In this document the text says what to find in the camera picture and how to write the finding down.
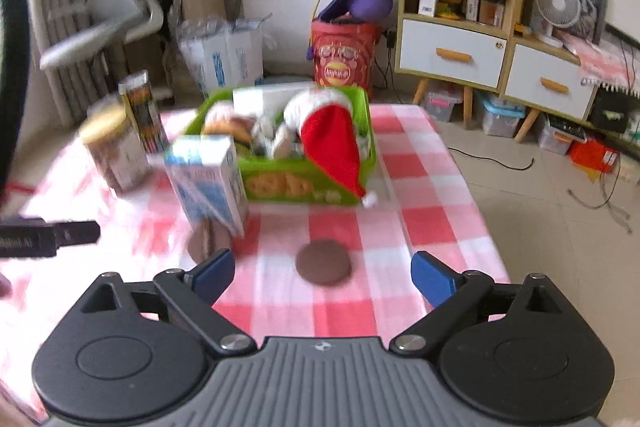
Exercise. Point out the orange plush toy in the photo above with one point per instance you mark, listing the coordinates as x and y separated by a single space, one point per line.
225 129

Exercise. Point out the small narrow box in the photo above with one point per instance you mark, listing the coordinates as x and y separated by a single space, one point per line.
472 4

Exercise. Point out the black power adapter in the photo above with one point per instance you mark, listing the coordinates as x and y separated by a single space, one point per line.
391 40

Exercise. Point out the gold lid cookie jar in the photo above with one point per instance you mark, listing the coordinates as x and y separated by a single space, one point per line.
115 152

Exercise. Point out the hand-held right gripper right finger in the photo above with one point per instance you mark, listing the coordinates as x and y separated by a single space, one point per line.
432 277

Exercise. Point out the white grey office chair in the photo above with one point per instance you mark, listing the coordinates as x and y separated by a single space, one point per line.
115 4

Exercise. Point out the green plastic storage box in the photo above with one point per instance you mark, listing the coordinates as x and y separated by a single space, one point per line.
280 187

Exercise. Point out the brown round plush cookie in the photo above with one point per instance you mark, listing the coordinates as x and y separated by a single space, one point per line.
210 242
324 263

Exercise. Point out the blue white milk carton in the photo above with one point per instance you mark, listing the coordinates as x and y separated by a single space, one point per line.
205 182

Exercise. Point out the dark picture frame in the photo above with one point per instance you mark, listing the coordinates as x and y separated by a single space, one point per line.
595 2

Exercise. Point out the clear storage bin blue lid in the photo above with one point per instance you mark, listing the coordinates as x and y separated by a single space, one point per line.
500 117

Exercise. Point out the small orange box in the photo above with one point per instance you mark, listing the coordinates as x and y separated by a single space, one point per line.
491 13

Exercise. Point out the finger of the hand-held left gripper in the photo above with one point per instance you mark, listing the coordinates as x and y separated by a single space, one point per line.
77 233

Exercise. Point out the clear storage bin pink contents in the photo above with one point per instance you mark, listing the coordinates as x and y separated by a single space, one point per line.
442 104

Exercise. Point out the red snack bucket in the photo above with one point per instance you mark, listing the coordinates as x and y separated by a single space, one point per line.
340 57

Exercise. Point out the tall wooden shelf cabinet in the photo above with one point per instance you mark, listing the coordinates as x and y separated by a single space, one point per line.
450 52

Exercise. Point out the pink checkered tablecloth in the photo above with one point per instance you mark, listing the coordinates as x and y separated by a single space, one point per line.
430 187

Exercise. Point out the pink cloth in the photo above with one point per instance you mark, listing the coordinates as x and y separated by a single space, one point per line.
610 59

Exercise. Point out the dark curved object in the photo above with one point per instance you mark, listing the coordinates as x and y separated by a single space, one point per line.
11 82

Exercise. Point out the pink fuzzy plush toy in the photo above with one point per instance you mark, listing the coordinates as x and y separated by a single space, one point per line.
220 111

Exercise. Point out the white printed shopping bag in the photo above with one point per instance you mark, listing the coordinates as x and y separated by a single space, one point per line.
220 57

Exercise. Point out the low wooden drawer cabinet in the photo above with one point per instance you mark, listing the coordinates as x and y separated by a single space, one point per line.
545 82

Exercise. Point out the white desk fan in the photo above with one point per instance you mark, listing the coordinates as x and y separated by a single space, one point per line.
557 4

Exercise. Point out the red stool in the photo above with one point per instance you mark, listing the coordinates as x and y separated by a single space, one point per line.
25 188

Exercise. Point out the red santa hat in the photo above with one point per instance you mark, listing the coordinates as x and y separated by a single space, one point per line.
330 147

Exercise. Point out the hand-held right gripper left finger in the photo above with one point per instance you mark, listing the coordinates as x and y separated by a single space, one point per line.
215 274

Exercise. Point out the tall black tin can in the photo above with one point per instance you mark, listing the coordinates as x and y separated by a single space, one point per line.
142 112

